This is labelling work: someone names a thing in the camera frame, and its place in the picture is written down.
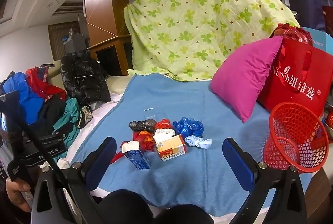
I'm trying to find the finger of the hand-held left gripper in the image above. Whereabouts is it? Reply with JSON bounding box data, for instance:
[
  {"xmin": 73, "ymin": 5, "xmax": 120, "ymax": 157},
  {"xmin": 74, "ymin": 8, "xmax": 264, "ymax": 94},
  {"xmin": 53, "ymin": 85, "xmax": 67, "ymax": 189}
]
[{"xmin": 25, "ymin": 123, "xmax": 75, "ymax": 148}]

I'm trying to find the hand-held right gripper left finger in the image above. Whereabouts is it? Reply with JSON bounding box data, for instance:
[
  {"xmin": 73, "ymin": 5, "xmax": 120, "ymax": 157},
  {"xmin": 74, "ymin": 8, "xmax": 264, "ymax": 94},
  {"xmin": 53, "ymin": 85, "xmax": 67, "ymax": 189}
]
[{"xmin": 31, "ymin": 137, "xmax": 117, "ymax": 224}]

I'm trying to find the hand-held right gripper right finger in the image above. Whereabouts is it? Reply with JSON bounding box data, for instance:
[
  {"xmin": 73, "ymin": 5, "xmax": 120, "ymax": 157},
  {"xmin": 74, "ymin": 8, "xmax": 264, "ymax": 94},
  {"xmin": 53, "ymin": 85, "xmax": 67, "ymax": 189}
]
[{"xmin": 222, "ymin": 138, "xmax": 309, "ymax": 224}]

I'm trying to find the blue and white carton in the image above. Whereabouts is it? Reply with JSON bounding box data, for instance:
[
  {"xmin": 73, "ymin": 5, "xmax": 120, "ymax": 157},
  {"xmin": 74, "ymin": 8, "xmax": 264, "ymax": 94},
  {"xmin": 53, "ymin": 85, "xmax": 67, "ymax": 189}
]
[{"xmin": 122, "ymin": 141, "xmax": 151, "ymax": 170}]

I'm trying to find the red mesh plastic basket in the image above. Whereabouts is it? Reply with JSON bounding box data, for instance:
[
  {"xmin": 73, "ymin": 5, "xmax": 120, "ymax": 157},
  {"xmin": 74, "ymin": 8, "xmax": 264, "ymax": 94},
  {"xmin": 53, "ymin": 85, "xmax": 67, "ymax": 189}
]
[{"xmin": 263, "ymin": 102, "xmax": 329, "ymax": 174}]

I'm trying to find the large red plastic bag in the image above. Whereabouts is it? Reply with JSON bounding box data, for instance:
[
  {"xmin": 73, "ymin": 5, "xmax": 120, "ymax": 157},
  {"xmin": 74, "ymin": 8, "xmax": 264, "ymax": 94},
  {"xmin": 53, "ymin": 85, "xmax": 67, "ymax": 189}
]
[{"xmin": 111, "ymin": 131, "xmax": 157, "ymax": 166}]

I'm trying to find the pale blue knotted wad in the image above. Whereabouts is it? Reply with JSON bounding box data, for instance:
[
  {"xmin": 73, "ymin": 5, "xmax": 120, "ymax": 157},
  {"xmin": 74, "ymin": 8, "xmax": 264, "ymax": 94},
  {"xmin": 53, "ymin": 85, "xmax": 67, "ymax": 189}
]
[{"xmin": 184, "ymin": 135, "xmax": 212, "ymax": 148}]

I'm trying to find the orange plastic wrapper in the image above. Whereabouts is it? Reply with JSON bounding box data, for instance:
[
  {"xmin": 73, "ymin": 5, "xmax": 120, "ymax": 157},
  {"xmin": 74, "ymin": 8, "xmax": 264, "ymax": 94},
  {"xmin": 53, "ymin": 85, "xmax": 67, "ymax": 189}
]
[{"xmin": 138, "ymin": 131, "xmax": 154, "ymax": 143}]

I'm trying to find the black plastic bag wad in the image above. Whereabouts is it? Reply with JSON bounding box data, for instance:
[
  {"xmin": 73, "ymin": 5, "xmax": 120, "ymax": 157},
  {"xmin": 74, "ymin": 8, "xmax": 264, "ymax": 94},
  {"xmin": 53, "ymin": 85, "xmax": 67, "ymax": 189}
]
[{"xmin": 129, "ymin": 118, "xmax": 157, "ymax": 134}]

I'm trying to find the blue plastic bag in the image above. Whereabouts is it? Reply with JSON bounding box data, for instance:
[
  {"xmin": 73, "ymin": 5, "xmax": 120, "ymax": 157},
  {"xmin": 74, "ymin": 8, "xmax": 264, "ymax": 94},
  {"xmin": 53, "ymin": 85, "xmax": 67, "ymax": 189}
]
[{"xmin": 173, "ymin": 117, "xmax": 204, "ymax": 138}]

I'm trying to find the white tissue wad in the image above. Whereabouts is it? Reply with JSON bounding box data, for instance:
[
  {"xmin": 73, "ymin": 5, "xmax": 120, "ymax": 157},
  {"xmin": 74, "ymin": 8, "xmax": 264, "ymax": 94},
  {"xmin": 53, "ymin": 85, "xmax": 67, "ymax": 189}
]
[{"xmin": 153, "ymin": 128, "xmax": 177, "ymax": 142}]

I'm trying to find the orange and white carton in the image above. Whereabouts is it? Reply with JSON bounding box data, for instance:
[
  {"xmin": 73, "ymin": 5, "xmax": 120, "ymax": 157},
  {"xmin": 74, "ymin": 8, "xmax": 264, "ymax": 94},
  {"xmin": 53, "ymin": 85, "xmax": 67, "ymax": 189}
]
[{"xmin": 155, "ymin": 135, "xmax": 188, "ymax": 161}]

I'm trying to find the clear plastic tray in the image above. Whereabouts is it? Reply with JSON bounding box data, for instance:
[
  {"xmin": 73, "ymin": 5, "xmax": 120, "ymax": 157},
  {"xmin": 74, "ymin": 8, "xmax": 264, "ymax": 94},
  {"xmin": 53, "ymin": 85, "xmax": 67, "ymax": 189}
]
[{"xmin": 143, "ymin": 107, "xmax": 168, "ymax": 122}]

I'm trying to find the small red plastic bag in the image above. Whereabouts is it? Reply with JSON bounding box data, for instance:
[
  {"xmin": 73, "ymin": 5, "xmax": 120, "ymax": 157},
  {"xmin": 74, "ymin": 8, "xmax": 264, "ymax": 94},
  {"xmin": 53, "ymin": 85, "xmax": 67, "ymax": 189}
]
[{"xmin": 155, "ymin": 118, "xmax": 173, "ymax": 131}]

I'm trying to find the person's left hand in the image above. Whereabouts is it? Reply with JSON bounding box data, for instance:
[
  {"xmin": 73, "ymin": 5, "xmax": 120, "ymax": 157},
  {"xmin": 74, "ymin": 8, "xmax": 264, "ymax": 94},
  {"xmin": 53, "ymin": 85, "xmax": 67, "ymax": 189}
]
[{"xmin": 0, "ymin": 178, "xmax": 34, "ymax": 213}]

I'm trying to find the black garment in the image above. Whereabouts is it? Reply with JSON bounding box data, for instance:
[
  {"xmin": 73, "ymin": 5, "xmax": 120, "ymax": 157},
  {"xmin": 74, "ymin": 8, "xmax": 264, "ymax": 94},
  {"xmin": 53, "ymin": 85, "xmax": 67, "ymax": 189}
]
[{"xmin": 36, "ymin": 95, "xmax": 68, "ymax": 136}]

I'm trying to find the teal garment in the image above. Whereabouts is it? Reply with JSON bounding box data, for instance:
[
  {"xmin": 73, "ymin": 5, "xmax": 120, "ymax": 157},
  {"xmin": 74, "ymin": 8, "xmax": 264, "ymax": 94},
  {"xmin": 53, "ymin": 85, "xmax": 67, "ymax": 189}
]
[{"xmin": 52, "ymin": 98, "xmax": 81, "ymax": 159}]

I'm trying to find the patterned cloth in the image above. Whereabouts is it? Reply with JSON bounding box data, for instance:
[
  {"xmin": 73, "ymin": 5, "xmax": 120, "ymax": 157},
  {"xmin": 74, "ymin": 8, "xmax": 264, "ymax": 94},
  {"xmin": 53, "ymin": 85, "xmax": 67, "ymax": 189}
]
[{"xmin": 78, "ymin": 106, "xmax": 93, "ymax": 128}]

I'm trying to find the blue jacket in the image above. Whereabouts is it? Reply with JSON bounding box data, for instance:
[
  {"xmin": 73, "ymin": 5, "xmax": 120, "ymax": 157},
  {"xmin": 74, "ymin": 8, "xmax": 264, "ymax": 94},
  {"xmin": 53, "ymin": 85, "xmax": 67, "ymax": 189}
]
[{"xmin": 0, "ymin": 72, "xmax": 45, "ymax": 126}]

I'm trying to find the white bed sheet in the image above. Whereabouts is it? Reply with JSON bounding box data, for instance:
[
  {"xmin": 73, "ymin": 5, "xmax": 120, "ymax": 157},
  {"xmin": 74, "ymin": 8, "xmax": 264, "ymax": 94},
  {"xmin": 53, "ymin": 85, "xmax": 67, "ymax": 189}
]
[{"xmin": 56, "ymin": 100, "xmax": 125, "ymax": 170}]

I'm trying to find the red garment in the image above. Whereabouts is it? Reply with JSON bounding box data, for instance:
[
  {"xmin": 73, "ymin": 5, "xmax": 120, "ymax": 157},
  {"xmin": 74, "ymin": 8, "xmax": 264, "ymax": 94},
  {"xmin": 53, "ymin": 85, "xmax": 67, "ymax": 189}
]
[{"xmin": 25, "ymin": 66, "xmax": 67, "ymax": 102}]

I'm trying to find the light blue blanket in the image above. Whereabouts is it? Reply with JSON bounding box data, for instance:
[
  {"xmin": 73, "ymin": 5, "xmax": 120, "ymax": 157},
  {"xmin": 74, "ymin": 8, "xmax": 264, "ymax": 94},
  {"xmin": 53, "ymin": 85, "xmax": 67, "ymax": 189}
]
[{"xmin": 71, "ymin": 73, "xmax": 313, "ymax": 217}]

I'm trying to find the black puffer jacket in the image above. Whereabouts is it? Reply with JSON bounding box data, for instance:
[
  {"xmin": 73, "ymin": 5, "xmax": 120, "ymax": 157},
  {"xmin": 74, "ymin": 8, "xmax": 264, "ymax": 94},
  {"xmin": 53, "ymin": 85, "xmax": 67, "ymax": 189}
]
[{"xmin": 60, "ymin": 50, "xmax": 111, "ymax": 105}]

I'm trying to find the magenta pillow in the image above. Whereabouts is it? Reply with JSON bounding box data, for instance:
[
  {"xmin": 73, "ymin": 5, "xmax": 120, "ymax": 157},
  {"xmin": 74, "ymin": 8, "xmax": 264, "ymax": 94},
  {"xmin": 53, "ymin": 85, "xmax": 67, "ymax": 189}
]
[{"xmin": 209, "ymin": 36, "xmax": 284, "ymax": 123}]

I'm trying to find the brown wooden stool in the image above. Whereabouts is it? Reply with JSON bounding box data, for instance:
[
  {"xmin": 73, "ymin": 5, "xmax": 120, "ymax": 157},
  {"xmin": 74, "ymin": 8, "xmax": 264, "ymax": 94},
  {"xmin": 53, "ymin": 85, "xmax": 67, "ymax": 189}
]
[{"xmin": 304, "ymin": 167, "xmax": 333, "ymax": 211}]

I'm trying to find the brown bamboo curtain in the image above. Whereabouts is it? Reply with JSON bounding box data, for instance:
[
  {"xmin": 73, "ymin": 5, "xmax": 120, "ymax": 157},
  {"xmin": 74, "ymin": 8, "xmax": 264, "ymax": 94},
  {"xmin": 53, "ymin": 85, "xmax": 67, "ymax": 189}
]
[{"xmin": 48, "ymin": 21, "xmax": 81, "ymax": 68}]

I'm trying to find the red shopping bag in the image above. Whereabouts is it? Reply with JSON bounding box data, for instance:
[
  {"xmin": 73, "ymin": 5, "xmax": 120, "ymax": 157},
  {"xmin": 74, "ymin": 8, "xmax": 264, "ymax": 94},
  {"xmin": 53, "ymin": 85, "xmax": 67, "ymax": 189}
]
[{"xmin": 256, "ymin": 37, "xmax": 333, "ymax": 118}]

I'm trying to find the crinkled dark red plastic bag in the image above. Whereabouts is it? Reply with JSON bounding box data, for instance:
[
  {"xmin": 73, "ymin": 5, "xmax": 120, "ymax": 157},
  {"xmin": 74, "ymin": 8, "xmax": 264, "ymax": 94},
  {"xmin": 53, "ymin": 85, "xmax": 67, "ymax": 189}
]
[{"xmin": 271, "ymin": 22, "xmax": 313, "ymax": 45}]

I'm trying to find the light blue cardboard box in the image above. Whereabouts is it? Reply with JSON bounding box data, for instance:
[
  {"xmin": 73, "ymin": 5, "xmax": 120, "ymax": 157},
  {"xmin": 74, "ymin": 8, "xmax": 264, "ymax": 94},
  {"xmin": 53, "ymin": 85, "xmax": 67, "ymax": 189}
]
[{"xmin": 302, "ymin": 27, "xmax": 333, "ymax": 55}]

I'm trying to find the green clover print quilt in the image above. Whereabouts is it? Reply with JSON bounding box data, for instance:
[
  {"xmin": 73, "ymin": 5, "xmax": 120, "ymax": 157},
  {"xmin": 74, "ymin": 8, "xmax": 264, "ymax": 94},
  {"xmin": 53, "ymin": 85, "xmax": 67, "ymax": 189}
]
[{"xmin": 123, "ymin": 0, "xmax": 299, "ymax": 82}]

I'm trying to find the navy bag with orange handles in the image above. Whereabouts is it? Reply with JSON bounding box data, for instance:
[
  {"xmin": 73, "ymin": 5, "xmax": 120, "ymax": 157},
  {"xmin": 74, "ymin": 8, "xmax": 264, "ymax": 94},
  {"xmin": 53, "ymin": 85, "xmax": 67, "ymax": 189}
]
[{"xmin": 285, "ymin": 0, "xmax": 326, "ymax": 32}]

